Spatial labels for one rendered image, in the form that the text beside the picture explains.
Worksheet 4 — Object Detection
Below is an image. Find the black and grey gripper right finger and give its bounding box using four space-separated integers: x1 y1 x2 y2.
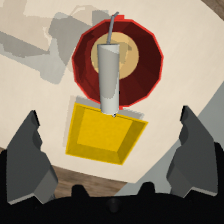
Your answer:
166 105 224 224

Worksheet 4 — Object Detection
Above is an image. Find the yellow shallow tray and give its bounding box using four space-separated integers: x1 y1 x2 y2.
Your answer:
65 103 148 165

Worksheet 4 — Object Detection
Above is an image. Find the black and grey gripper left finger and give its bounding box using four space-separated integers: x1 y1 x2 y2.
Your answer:
0 110 58 224

